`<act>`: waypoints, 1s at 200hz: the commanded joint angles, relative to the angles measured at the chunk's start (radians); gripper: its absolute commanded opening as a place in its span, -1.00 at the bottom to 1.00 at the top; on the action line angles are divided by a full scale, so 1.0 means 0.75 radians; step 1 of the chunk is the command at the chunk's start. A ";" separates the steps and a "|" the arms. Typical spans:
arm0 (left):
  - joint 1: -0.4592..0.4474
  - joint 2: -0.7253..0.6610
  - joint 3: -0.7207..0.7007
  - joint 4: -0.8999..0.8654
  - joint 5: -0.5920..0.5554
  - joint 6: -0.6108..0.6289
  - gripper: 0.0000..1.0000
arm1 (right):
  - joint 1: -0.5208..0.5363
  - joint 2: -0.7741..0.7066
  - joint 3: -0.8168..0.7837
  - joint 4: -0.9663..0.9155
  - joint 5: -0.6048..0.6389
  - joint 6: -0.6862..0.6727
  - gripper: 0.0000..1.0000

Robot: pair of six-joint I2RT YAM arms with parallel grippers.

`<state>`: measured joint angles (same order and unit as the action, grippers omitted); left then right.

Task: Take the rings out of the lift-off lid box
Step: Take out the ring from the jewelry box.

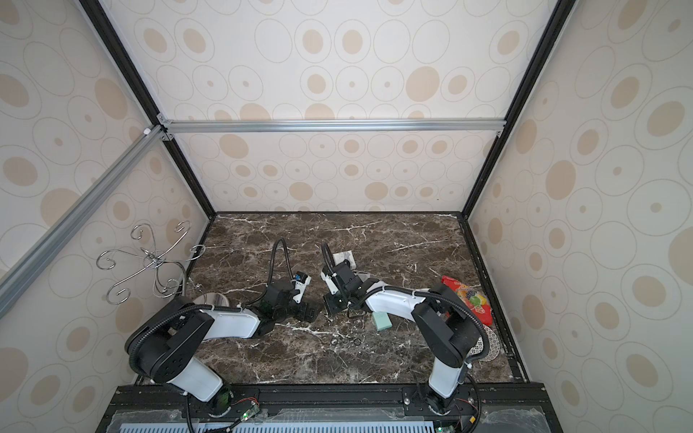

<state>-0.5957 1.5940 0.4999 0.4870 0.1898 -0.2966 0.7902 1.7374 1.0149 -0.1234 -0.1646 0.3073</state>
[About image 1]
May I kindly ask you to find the horizontal aluminium rail back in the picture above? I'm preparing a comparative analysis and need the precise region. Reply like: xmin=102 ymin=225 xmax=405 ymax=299
xmin=160 ymin=118 xmax=506 ymax=134

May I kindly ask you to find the silver wire jewelry stand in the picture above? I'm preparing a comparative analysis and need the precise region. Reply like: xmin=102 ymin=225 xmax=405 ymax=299
xmin=96 ymin=220 xmax=207 ymax=306

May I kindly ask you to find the red snack bag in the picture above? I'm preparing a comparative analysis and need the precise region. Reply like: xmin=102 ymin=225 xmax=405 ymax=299
xmin=441 ymin=276 xmax=493 ymax=327

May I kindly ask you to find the black corrugated cable left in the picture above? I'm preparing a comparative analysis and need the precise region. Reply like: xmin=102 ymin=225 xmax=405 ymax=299
xmin=245 ymin=237 xmax=296 ymax=307

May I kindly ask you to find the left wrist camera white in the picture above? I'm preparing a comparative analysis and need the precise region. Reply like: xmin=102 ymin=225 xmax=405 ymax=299
xmin=292 ymin=272 xmax=311 ymax=304

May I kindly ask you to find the white gift box grey bow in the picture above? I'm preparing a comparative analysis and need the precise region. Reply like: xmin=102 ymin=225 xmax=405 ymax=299
xmin=332 ymin=251 xmax=357 ymax=270

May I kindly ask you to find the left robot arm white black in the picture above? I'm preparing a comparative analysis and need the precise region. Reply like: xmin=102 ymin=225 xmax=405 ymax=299
xmin=126 ymin=272 xmax=321 ymax=402

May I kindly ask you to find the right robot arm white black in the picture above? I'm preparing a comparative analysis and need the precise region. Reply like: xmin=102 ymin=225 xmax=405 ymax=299
xmin=321 ymin=259 xmax=490 ymax=407

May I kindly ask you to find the mint green box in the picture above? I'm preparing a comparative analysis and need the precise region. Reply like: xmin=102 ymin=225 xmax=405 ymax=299
xmin=372 ymin=312 xmax=393 ymax=332

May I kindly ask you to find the diagonal aluminium rail left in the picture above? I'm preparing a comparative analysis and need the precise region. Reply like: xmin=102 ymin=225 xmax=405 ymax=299
xmin=1 ymin=124 xmax=162 ymax=316

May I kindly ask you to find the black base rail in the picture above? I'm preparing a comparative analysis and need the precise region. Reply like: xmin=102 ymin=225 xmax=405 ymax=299
xmin=97 ymin=382 xmax=562 ymax=432

